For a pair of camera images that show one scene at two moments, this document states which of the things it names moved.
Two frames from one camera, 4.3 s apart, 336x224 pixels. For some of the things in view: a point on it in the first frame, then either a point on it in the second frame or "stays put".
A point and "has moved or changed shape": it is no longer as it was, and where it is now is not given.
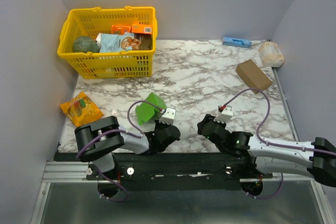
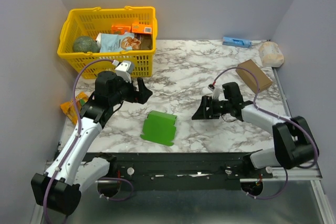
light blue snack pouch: (111, 42) stays put
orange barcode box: (141, 29) stays put
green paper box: (145, 112) has moved or changed shape
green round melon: (85, 44) stays put
